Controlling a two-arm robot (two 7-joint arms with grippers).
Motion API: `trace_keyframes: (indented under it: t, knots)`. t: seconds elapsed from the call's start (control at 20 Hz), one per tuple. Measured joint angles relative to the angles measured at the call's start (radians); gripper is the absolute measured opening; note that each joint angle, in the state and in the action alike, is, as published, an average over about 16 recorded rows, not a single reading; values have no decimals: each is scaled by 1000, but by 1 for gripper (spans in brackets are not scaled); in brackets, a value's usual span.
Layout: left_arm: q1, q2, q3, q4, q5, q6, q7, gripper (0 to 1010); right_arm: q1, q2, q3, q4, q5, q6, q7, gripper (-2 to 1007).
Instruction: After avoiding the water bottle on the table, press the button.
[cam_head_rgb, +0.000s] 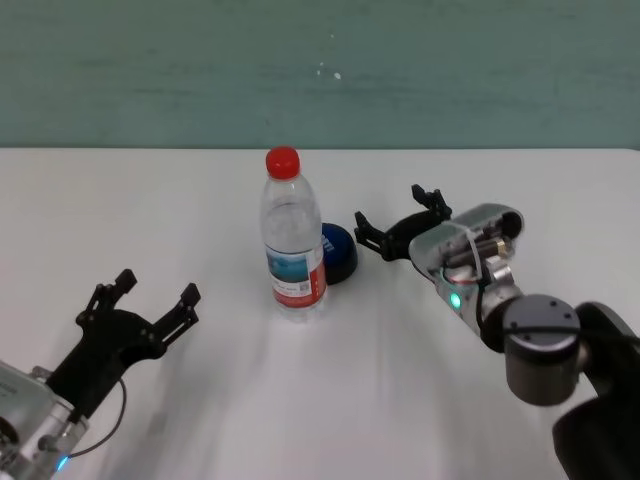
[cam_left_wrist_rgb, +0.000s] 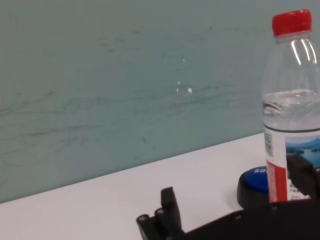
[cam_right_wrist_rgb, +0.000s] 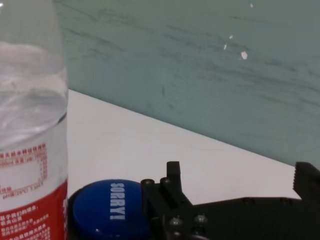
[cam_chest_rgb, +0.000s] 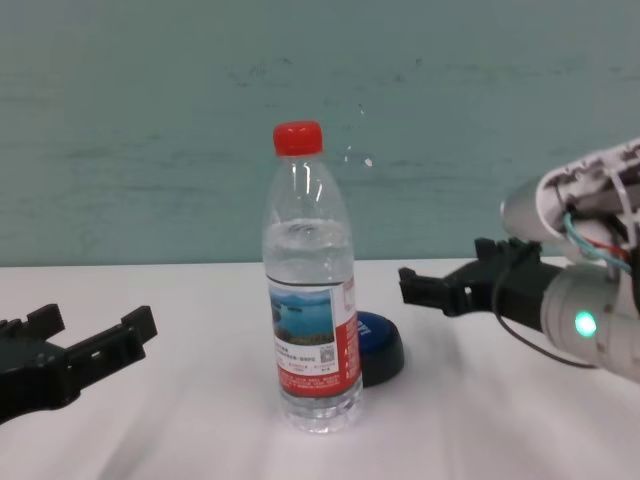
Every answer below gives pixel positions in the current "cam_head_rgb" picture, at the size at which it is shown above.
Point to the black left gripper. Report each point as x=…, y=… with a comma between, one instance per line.
x=107, y=345

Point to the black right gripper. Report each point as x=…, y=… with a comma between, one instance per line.
x=405, y=235

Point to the blue push button black base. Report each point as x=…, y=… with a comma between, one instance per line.
x=340, y=250

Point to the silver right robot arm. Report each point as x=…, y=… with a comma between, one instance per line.
x=545, y=350

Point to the clear water bottle red cap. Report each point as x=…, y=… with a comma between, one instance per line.
x=293, y=250

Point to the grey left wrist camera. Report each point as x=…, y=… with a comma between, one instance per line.
x=20, y=395

